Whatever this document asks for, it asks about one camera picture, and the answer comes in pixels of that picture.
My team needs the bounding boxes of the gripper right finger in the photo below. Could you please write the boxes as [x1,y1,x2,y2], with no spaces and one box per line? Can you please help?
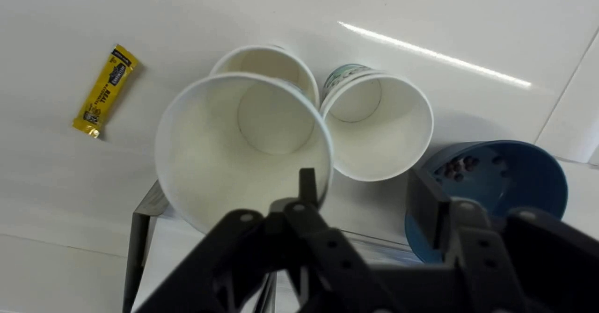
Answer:
[406,167,599,313]

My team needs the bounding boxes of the large white paper cup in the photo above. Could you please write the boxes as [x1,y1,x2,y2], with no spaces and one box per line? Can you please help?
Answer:
[154,72,334,234]

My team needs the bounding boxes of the blue bowl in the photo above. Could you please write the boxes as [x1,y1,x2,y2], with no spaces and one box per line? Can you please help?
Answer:
[404,140,569,263]

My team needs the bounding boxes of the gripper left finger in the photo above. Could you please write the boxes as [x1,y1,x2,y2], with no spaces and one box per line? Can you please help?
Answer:
[135,168,390,313]

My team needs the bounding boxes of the yellow sachet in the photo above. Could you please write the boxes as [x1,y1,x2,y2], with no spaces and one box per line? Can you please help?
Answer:
[72,44,139,139]

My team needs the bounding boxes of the heap of dark beans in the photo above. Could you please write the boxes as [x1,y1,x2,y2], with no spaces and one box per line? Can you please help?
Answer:
[437,155,509,183]

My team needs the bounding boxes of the green print paper cup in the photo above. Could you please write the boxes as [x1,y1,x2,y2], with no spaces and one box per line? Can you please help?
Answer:
[320,64,434,182]

